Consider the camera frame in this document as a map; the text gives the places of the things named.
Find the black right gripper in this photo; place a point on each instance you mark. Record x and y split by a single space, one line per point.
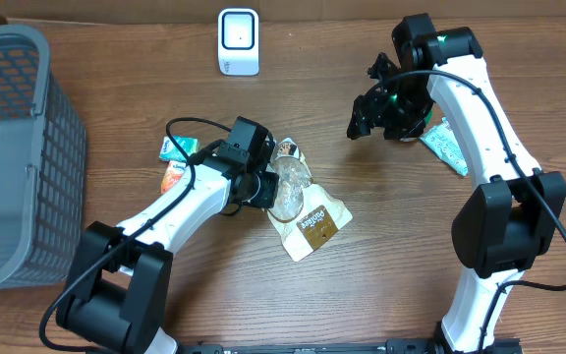
371 114

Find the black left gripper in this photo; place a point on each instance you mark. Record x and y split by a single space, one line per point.
266 198

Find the green lid jar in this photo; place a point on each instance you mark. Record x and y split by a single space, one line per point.
417 130

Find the beige pouch bag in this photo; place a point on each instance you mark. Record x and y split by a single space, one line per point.
304 214

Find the teal wipes packet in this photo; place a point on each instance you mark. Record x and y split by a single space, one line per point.
441 140

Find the orange tissue packet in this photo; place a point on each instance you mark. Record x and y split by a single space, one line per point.
173 174

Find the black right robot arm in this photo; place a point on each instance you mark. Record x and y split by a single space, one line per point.
513 212

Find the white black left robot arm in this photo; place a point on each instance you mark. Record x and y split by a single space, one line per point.
115 294

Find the white barcode scanner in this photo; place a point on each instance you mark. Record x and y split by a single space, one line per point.
238 42

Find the grey plastic basket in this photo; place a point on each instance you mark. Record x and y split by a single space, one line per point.
42 164

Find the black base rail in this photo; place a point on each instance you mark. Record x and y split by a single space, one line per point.
312 348

